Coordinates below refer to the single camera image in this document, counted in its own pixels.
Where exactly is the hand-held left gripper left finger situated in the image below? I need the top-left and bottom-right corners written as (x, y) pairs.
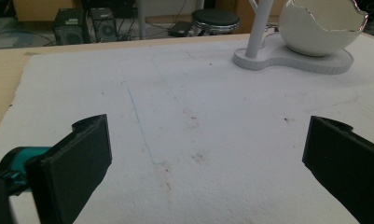
top-left (0, 113), bottom-right (113, 224)

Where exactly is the black round stool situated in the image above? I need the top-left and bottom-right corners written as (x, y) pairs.
top-left (190, 8), bottom-right (241, 35)

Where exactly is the black computer tower with fan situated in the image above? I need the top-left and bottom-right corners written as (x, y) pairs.
top-left (89, 7), bottom-right (118, 43)

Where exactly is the white eggshell-shaped bowl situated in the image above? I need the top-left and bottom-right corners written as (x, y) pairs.
top-left (278, 0), bottom-right (369, 58)

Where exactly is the black flat box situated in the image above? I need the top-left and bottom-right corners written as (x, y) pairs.
top-left (168, 20), bottom-right (193, 38)

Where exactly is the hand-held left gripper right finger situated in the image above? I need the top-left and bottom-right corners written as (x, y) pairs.
top-left (301, 115), bottom-right (374, 224)

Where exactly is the white felt mat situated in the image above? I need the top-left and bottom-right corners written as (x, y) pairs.
top-left (0, 33), bottom-right (374, 224)

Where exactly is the grey metal table leg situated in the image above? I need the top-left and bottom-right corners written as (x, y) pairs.
top-left (136, 0), bottom-right (146, 41)

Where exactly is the wooden cabinet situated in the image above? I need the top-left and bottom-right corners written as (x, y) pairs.
top-left (12, 0), bottom-right (82, 22)

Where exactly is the white stand with pole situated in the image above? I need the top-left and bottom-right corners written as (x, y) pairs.
top-left (232, 0), bottom-right (354, 75)

